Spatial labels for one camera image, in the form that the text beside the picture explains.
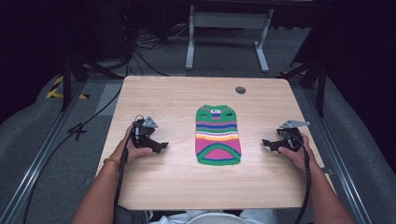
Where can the white metal table frame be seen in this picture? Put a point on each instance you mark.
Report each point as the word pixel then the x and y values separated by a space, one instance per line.
pixel 229 20

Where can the person's white clothing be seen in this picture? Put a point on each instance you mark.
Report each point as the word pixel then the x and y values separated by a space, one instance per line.
pixel 214 217

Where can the striped knitted pet sweater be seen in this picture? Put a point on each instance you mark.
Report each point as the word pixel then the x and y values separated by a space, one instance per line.
pixel 218 137

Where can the black metal stand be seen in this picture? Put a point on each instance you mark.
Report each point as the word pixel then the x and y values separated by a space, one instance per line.
pixel 74 74
pixel 314 77

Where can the aluminium floor rail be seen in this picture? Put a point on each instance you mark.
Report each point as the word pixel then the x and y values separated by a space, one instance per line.
pixel 37 158
pixel 339 161

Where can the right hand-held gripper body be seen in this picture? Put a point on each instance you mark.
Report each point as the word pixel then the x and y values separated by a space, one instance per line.
pixel 291 137

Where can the person's right hand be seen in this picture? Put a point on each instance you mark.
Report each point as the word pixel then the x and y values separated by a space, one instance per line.
pixel 297 157

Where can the yellow black floor tape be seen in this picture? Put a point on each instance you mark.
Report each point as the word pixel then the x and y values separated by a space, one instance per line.
pixel 59 91

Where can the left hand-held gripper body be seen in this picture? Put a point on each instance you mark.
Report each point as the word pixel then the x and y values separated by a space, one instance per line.
pixel 141 133

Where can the person's left hand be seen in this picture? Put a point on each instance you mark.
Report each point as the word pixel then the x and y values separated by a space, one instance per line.
pixel 132 152

